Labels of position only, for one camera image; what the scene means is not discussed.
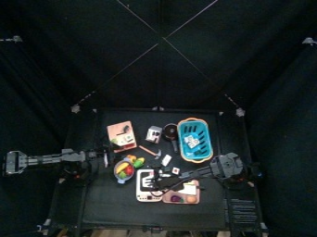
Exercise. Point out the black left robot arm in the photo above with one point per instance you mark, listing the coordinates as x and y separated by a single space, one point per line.
45 158

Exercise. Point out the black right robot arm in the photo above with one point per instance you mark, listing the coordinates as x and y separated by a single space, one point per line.
224 166

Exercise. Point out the white toy stove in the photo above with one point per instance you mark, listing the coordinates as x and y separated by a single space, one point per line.
141 188

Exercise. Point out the yellow toy banana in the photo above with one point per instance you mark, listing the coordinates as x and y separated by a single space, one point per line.
121 168

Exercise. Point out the small white card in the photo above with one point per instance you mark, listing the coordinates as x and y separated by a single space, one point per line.
165 160

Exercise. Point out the purple toy eggplant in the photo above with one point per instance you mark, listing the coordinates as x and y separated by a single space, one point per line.
176 198

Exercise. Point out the green yellow toy corn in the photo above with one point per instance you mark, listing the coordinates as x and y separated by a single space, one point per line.
139 162

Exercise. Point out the green toy lime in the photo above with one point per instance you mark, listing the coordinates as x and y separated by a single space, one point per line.
121 175

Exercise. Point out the pink divided tray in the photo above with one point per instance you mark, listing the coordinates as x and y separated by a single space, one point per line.
189 193

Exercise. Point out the orange toy fruit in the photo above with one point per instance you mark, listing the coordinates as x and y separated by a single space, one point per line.
131 157

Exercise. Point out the red toy tomato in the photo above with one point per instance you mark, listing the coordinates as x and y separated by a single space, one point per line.
129 170

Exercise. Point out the pink toy cutting board box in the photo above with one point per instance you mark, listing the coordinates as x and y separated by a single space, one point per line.
120 135

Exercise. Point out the grey bowl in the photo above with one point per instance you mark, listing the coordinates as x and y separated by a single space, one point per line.
121 179

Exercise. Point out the orange toy hammer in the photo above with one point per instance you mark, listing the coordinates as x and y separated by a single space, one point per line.
148 151

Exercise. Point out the orange toy egg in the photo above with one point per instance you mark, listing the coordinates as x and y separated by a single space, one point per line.
191 199

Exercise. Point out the small white toy appliance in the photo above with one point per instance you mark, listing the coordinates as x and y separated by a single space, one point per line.
153 134

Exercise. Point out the white patterned packet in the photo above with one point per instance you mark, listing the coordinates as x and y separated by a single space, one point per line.
191 141

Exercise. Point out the black toy pan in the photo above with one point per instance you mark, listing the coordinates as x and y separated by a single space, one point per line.
169 132

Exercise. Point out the blue basket with orange rim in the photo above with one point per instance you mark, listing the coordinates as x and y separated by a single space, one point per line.
193 139

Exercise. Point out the white label sticker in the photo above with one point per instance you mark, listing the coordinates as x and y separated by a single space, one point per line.
243 213

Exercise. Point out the grey frame clamp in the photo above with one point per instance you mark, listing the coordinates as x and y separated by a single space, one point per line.
74 108
239 111
307 40
14 39

